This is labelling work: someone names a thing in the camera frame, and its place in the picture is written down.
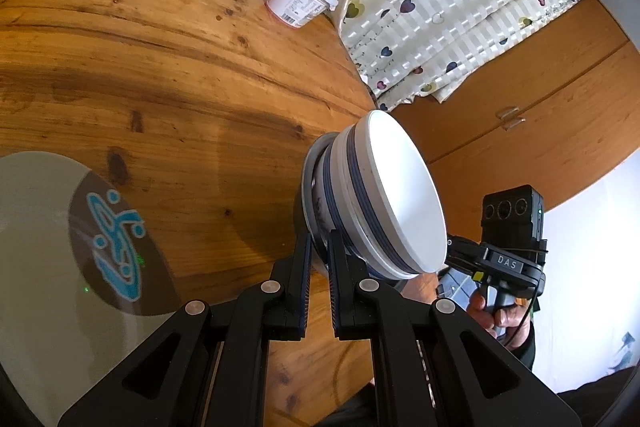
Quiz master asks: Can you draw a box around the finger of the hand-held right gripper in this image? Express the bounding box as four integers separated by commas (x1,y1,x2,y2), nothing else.
442,234,488,271

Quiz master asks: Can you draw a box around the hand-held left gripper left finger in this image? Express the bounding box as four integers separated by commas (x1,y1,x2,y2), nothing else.
57,232,314,427

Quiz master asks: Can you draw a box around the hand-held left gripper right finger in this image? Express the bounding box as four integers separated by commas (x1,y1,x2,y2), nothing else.
327,229,586,427

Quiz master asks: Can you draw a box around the stainless steel bowl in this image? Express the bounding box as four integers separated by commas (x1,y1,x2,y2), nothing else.
299,133,352,279

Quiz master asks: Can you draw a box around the small white blue-striped bowl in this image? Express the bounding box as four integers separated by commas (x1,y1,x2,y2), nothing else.
350,109,448,279

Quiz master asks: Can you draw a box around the large white blue-striped bowl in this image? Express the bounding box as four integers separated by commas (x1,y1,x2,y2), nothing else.
320,117,403,282

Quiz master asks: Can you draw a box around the green plate with fish print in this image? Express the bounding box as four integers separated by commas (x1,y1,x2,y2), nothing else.
0,151,182,427

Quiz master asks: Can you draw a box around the person's right forearm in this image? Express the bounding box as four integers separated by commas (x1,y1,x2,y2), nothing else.
507,324,636,427

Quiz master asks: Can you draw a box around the person's right hand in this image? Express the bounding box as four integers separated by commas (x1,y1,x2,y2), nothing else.
467,293,532,349

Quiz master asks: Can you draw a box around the wooden wardrobe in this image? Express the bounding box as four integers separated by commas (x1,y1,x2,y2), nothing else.
389,0,640,214

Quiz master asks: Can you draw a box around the clear wardrobe handle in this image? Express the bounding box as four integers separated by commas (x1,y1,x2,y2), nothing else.
496,106,527,128

